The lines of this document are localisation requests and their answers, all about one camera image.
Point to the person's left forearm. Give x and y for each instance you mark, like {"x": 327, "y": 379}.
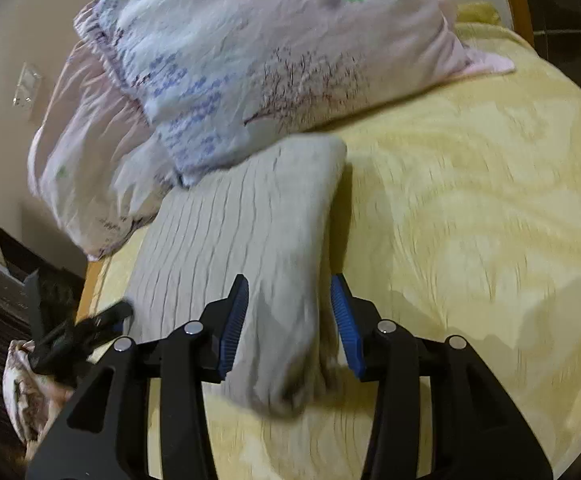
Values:
{"x": 25, "y": 390}

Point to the pink floral pillow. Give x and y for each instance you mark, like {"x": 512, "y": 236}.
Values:
{"x": 85, "y": 160}

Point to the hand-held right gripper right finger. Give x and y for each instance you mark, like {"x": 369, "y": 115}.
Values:
{"x": 345, "y": 330}

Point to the white wall switch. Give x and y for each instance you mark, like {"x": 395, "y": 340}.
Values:
{"x": 28, "y": 85}

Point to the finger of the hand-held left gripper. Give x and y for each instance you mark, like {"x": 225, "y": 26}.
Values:
{"x": 113, "y": 316}

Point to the yellow patterned blanket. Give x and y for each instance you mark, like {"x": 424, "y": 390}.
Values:
{"x": 470, "y": 210}

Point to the dark furniture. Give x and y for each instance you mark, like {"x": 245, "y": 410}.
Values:
{"x": 18, "y": 262}
{"x": 555, "y": 5}

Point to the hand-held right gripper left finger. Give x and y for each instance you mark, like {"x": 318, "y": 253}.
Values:
{"x": 233, "y": 325}

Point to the blue floral pillow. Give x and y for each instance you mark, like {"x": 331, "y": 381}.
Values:
{"x": 270, "y": 35}

